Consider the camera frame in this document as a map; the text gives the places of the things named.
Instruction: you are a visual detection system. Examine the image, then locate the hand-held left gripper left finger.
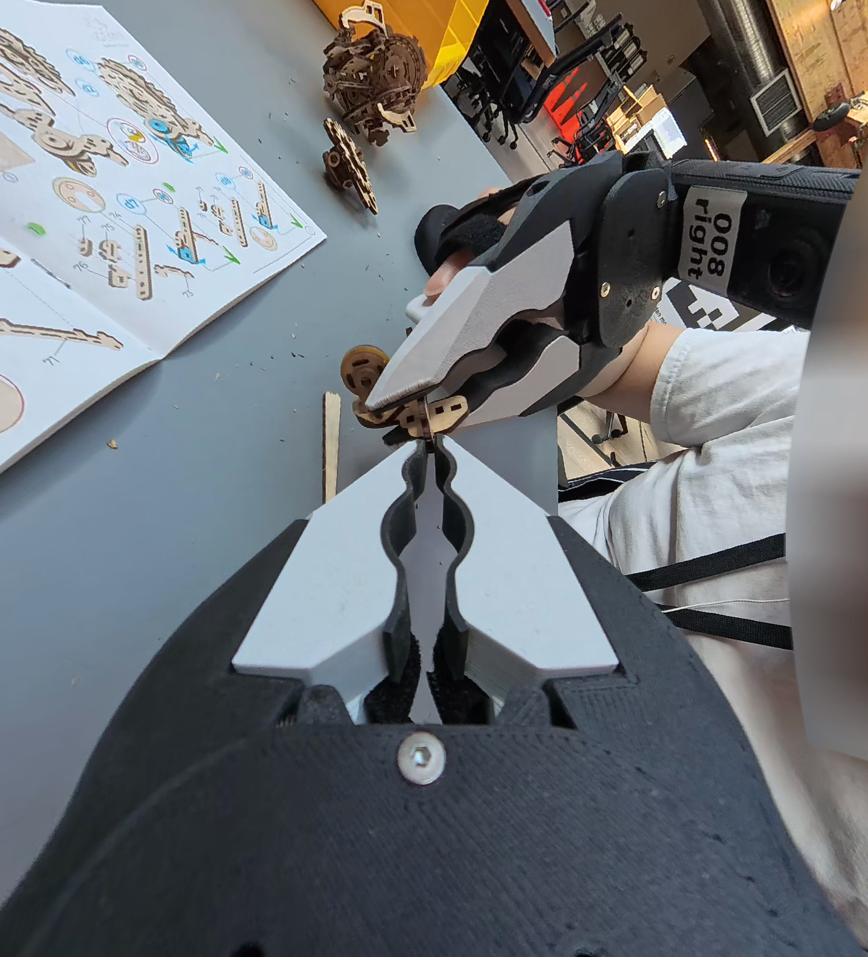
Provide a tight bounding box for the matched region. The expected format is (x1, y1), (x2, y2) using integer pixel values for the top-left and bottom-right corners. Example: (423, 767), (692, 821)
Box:
(232, 441), (436, 725)

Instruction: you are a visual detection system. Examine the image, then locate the person's right hand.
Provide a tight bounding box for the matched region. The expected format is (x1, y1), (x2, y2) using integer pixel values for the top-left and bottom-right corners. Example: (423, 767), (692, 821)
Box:
(423, 185), (519, 300)

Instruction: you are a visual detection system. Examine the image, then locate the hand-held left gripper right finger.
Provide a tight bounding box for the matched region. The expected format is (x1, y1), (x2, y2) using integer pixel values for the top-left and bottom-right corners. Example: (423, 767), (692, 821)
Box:
(434, 437), (622, 725)

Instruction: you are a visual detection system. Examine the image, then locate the grey vent grille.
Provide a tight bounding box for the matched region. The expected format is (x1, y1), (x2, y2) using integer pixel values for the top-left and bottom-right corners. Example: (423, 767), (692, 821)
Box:
(748, 69), (806, 137)

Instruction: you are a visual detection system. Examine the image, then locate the person's white shirt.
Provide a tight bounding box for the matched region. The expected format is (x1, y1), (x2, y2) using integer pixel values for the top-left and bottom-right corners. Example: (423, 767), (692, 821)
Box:
(557, 437), (868, 954)

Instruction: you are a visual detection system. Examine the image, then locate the round wooden gear part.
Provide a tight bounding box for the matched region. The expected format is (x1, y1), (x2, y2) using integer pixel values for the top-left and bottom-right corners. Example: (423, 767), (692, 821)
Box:
(322, 118), (380, 216)

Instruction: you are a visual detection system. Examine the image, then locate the open instruction booklet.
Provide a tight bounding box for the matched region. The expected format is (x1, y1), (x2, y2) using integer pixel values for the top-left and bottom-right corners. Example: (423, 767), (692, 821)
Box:
(0, 3), (328, 509)

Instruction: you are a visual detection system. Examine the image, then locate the dark wooden gear model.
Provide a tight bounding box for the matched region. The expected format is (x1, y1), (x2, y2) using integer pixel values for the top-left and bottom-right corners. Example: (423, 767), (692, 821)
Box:
(320, 0), (431, 147)

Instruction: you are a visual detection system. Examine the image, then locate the small wooden model bracket assembly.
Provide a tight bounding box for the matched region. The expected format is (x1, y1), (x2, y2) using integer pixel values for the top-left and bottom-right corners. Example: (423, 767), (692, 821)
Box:
(340, 344), (470, 450)

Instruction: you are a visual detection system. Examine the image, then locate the yellow plastic bin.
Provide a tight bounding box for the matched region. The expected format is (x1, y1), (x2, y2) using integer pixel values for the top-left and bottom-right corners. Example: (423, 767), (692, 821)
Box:
(313, 0), (491, 85)

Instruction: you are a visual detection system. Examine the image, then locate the person's right forearm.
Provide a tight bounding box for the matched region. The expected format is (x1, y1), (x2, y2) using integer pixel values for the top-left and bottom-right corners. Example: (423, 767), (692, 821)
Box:
(587, 327), (812, 453)

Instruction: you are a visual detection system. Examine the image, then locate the silver ventilation duct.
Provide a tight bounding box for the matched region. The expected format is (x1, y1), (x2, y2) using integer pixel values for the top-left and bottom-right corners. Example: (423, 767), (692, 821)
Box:
(699, 0), (775, 102)

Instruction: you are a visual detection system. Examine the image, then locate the thin wooden stick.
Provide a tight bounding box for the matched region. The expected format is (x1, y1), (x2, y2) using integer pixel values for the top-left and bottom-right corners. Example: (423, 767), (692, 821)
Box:
(322, 391), (343, 503)

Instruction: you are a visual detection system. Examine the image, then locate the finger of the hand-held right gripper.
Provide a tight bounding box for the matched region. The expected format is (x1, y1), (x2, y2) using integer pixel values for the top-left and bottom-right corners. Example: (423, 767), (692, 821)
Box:
(365, 219), (580, 414)
(434, 329), (593, 435)

